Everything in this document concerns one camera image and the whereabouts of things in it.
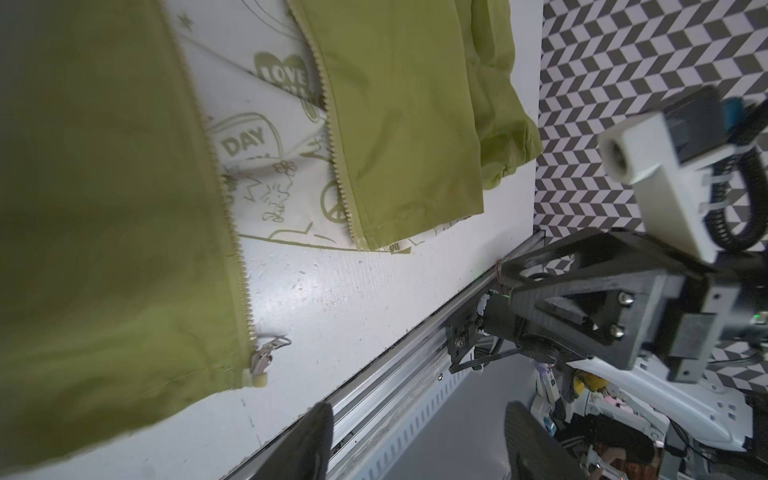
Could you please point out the silver zipper slider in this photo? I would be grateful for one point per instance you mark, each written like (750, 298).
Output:
(263, 357)

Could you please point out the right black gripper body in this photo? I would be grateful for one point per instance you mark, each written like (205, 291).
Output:
(617, 295)

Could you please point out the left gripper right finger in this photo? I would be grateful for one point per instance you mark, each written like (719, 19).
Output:
(532, 453)

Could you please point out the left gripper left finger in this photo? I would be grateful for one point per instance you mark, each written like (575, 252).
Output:
(306, 451)

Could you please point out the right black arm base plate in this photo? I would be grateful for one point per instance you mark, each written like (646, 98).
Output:
(468, 345)

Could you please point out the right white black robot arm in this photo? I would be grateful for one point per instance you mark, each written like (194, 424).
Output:
(719, 418)

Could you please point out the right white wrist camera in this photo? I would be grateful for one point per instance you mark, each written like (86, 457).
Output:
(673, 197)

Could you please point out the green jacket with printed lining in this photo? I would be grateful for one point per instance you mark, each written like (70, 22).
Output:
(181, 180)

